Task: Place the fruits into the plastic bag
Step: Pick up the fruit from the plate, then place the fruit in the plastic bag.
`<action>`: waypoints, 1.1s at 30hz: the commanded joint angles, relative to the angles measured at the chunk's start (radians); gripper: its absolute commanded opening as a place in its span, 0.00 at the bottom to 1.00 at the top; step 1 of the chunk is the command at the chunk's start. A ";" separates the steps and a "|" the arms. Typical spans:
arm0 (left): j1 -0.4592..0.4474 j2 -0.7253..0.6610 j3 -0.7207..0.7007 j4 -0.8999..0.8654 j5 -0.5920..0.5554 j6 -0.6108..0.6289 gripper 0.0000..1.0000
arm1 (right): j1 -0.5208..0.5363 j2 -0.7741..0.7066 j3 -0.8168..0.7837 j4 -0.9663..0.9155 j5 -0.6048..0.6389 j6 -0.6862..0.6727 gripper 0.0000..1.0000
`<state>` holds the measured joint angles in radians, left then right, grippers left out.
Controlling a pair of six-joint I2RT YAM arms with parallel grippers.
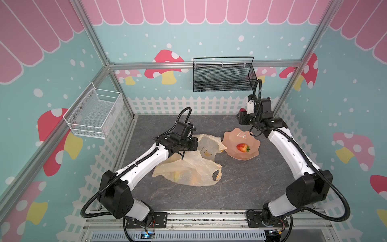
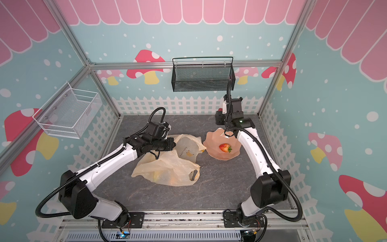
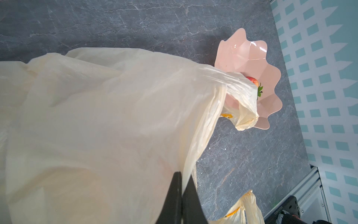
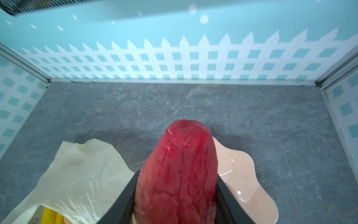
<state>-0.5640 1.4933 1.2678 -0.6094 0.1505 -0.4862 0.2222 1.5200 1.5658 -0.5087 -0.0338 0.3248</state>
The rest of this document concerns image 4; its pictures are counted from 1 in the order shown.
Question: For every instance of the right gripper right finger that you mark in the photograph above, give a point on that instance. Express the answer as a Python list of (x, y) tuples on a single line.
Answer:
[(228, 210)]

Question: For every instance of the deep yellow banana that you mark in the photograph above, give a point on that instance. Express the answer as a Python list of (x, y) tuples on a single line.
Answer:
[(59, 219)]

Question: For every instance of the translucent cream plastic bag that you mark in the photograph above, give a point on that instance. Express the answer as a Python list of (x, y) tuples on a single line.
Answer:
[(81, 184)]

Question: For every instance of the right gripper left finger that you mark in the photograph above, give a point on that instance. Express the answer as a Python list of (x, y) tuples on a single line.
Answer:
[(122, 211)]

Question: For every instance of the yellow-green banana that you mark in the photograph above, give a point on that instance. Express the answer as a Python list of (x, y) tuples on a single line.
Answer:
[(49, 216)]

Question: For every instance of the pink flower-shaped fruit plate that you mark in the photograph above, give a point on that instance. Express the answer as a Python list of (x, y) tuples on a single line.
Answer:
[(237, 170)]

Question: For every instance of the red peach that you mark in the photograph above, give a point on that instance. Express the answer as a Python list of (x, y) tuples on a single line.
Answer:
[(177, 184)]

